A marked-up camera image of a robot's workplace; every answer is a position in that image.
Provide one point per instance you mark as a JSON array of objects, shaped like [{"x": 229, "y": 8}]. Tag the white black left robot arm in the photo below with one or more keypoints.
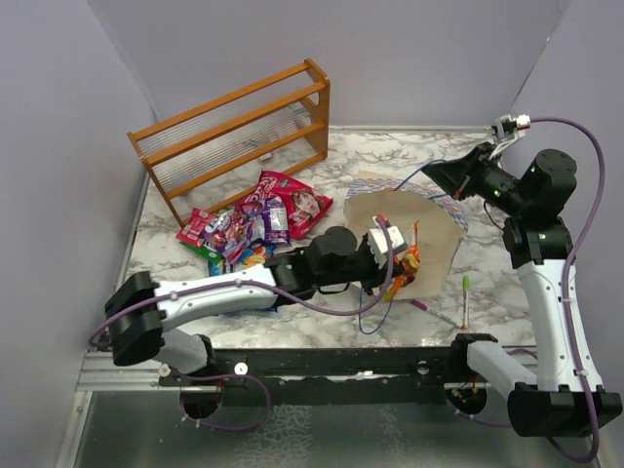
[{"x": 144, "y": 316}]

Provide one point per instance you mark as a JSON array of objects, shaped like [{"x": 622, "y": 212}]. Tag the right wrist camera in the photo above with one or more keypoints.
[{"x": 507, "y": 130}]

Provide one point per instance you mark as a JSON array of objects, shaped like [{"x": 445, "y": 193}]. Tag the blue gummy snack bag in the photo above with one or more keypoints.
[{"x": 248, "y": 258}]

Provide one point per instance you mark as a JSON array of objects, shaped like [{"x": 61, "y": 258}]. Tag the green snack bag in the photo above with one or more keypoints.
[{"x": 206, "y": 253}]

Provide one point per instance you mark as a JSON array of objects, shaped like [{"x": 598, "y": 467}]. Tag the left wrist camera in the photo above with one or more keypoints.
[{"x": 384, "y": 238}]

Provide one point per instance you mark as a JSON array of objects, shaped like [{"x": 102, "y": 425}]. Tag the red pink snack bag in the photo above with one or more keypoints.
[{"x": 304, "y": 205}]

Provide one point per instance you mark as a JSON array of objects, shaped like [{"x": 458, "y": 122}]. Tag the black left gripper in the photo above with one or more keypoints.
[{"x": 377, "y": 275}]

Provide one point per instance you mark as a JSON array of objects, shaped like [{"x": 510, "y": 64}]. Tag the orange wooden rack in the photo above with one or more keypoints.
[{"x": 211, "y": 155}]

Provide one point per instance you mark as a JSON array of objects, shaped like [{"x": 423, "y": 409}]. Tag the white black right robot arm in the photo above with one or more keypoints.
[{"x": 565, "y": 397}]

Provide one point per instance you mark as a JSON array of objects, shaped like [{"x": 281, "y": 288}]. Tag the orange snack box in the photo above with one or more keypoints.
[{"x": 410, "y": 261}]

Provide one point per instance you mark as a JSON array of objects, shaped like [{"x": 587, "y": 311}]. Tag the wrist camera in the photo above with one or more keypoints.
[
  {"x": 384, "y": 238},
  {"x": 507, "y": 130}
]

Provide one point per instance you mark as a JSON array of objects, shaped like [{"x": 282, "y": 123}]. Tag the purple marker pen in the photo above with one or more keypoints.
[{"x": 435, "y": 313}]

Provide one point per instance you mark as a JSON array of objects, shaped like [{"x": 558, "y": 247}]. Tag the pink berry candy packet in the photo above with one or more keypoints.
[{"x": 231, "y": 233}]

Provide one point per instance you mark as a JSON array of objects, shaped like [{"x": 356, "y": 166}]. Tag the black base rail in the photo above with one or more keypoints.
[{"x": 329, "y": 376}]

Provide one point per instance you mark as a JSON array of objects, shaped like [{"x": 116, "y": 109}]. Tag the green marker pen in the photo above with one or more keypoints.
[{"x": 466, "y": 286}]

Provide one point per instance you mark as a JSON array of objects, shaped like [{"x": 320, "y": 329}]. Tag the blue checkered paper bag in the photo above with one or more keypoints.
[{"x": 443, "y": 223}]

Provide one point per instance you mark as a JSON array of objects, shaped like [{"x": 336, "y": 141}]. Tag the red candy packet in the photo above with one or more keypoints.
[{"x": 193, "y": 232}]

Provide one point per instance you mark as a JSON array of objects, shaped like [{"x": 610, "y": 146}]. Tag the purple snack bag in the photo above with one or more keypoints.
[{"x": 269, "y": 219}]

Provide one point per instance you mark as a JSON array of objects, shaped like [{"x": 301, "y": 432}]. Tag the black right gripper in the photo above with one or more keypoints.
[{"x": 459, "y": 176}]

